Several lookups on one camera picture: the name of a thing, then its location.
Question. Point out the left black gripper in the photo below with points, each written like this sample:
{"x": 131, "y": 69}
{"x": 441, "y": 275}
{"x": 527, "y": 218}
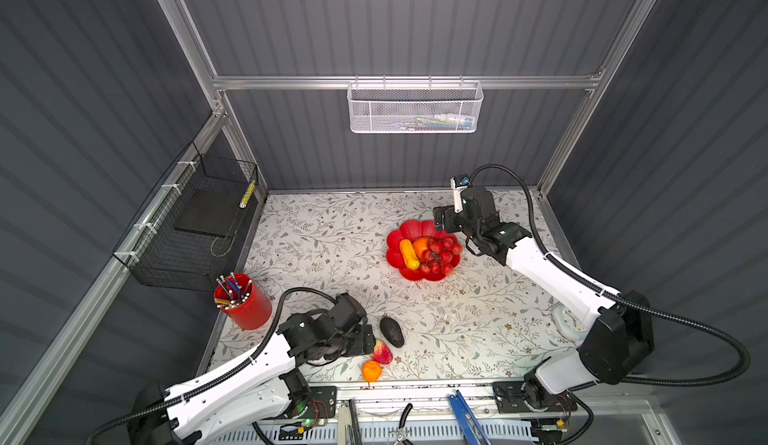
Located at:
{"x": 364, "y": 341}

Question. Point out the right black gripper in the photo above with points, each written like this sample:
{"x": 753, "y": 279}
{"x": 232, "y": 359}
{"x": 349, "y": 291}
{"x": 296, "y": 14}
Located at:
{"x": 448, "y": 213}

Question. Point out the red fake strawberry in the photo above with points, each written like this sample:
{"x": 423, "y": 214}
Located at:
{"x": 382, "y": 353}

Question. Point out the dark fake avocado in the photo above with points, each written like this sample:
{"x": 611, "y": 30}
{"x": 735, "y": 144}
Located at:
{"x": 392, "y": 331}

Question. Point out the small orange fake tangerine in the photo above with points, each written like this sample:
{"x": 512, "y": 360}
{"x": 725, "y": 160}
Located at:
{"x": 371, "y": 371}

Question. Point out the red fake grape bunch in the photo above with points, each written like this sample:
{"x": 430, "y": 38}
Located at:
{"x": 442, "y": 258}

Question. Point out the orange fake bell pepper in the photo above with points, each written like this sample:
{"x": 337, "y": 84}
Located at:
{"x": 421, "y": 246}

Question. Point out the yellow fake banana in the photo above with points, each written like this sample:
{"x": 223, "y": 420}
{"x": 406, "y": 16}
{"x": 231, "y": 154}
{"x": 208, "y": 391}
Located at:
{"x": 409, "y": 255}

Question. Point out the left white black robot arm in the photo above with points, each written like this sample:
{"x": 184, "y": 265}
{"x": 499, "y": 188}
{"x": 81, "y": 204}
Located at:
{"x": 265, "y": 382}

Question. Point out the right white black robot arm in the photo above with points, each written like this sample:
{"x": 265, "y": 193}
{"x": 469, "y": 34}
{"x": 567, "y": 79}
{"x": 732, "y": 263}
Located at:
{"x": 619, "y": 337}

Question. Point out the red flower-shaped fruit bowl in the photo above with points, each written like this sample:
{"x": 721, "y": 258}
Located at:
{"x": 411, "y": 230}

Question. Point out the black pliers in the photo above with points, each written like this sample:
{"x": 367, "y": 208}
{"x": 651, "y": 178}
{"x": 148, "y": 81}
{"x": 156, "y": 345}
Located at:
{"x": 401, "y": 437}

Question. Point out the red pen cup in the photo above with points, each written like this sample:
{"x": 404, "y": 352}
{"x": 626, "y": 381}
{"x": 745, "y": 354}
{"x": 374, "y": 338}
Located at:
{"x": 242, "y": 301}

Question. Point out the white round object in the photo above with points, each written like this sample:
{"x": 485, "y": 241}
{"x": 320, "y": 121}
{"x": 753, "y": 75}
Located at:
{"x": 568, "y": 325}

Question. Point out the yellow item in black basket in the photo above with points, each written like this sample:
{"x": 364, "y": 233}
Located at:
{"x": 244, "y": 201}

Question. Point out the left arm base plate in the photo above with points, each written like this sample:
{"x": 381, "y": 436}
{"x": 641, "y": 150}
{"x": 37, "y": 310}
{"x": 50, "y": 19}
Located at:
{"x": 321, "y": 403}

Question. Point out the white wire mesh basket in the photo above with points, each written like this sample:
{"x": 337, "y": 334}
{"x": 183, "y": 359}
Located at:
{"x": 412, "y": 106}

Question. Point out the blue tool handle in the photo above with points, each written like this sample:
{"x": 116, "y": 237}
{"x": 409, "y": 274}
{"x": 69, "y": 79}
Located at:
{"x": 469, "y": 426}

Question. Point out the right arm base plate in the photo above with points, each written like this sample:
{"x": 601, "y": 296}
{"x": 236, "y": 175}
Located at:
{"x": 519, "y": 396}

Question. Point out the black wire basket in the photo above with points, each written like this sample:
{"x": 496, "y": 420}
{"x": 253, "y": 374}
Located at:
{"x": 192, "y": 229}

